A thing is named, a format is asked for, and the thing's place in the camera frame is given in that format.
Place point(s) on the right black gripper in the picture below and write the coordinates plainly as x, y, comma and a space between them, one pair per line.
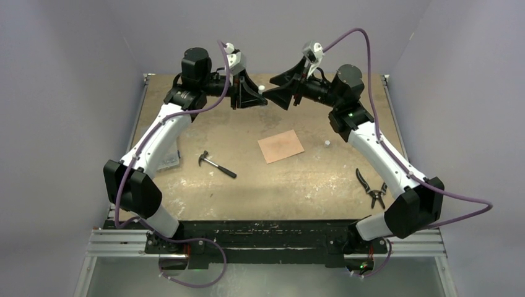
298, 73

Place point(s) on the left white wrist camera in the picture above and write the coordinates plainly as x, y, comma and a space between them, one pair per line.
235, 58

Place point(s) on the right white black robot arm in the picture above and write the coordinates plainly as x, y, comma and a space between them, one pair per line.
415, 205

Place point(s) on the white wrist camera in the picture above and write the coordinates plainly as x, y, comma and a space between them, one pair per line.
313, 53
235, 58

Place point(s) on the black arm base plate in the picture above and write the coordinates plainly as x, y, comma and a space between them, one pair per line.
331, 243

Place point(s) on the small black hammer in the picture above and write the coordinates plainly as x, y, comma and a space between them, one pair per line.
204, 158

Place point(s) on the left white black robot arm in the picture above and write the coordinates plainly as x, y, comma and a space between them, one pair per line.
130, 180

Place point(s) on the brown envelope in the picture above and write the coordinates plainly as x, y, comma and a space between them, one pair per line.
280, 146

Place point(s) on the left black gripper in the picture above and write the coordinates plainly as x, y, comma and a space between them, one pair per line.
244, 91

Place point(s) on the clear plastic organizer box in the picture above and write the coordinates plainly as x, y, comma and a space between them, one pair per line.
171, 159

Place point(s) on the aluminium frame rail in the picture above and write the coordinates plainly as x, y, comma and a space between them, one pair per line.
128, 243

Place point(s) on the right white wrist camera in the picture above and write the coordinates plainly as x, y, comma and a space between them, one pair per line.
313, 53

